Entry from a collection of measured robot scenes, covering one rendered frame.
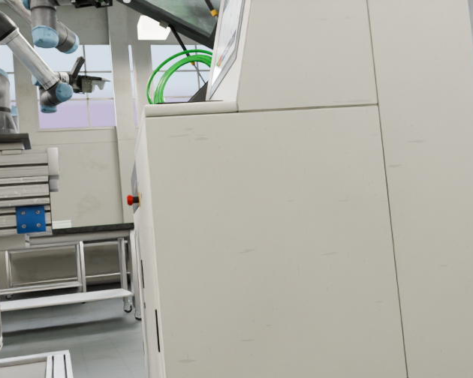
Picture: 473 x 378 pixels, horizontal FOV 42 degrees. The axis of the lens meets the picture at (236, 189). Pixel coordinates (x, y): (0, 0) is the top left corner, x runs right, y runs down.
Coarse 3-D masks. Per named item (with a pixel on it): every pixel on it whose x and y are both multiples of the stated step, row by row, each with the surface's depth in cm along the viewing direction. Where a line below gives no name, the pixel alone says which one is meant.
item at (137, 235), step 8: (136, 216) 245; (136, 224) 252; (136, 232) 260; (136, 240) 267; (144, 280) 213; (144, 288) 218; (144, 296) 223; (144, 304) 218; (144, 312) 235; (144, 320) 242; (144, 328) 249; (144, 336) 256; (144, 344) 264; (144, 352) 271
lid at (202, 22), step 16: (144, 0) 278; (160, 0) 270; (176, 0) 263; (192, 0) 256; (160, 16) 283; (176, 16) 280; (192, 16) 272; (208, 16) 265; (192, 32) 285; (208, 32) 281
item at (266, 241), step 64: (256, 0) 151; (320, 0) 154; (256, 64) 150; (320, 64) 153; (192, 128) 146; (256, 128) 148; (320, 128) 151; (192, 192) 144; (256, 192) 147; (320, 192) 150; (384, 192) 153; (192, 256) 143; (256, 256) 146; (320, 256) 149; (384, 256) 152; (192, 320) 142; (256, 320) 144; (320, 320) 147; (384, 320) 150
